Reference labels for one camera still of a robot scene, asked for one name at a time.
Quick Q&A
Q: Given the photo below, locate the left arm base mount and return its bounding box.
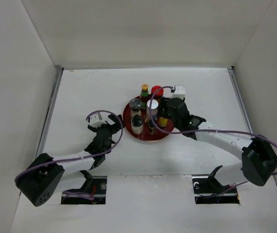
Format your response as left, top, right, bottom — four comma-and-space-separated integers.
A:
61, 170, 108, 205

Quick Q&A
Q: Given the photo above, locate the red round tray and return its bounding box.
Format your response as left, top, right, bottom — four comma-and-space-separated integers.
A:
123, 97, 174, 142

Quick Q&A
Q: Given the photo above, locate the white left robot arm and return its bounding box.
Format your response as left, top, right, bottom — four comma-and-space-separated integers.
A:
15, 110, 125, 207

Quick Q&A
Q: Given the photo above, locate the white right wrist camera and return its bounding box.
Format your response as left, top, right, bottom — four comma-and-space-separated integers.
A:
171, 85, 186, 100

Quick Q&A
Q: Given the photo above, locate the small dark pepper bottle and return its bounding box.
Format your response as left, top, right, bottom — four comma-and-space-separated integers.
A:
148, 120, 157, 135

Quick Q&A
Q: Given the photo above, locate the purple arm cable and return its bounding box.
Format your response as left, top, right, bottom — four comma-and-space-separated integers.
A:
148, 84, 277, 197
14, 110, 125, 201

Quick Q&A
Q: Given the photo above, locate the white tall canister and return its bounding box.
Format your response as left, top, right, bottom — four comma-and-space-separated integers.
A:
146, 100, 159, 122

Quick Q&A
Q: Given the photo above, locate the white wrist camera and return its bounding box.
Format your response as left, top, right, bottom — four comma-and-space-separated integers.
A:
86, 113, 105, 128
171, 85, 186, 100

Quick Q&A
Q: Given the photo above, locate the glass shaker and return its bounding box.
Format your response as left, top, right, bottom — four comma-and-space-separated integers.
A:
129, 98, 142, 118
131, 115, 144, 135

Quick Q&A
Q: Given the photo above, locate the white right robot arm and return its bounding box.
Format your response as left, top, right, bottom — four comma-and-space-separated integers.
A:
164, 98, 277, 192

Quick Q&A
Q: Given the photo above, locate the green label sauce bottle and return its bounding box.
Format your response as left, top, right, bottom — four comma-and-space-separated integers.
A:
140, 83, 149, 109

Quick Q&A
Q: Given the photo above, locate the red lid sauce jar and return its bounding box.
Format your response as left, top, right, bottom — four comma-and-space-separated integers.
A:
151, 85, 164, 102

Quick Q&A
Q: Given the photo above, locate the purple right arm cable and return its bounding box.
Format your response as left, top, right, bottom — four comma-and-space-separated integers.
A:
148, 84, 277, 197

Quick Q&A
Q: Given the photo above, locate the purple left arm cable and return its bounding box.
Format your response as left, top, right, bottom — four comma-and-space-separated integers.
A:
14, 110, 125, 201

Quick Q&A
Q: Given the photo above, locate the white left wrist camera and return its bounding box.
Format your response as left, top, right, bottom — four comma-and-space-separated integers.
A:
86, 113, 105, 128

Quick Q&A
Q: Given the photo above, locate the yellow label oil bottle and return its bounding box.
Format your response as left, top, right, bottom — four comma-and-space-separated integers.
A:
159, 116, 168, 128

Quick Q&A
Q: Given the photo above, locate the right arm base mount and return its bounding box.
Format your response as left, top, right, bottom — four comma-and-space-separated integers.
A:
192, 166, 240, 204

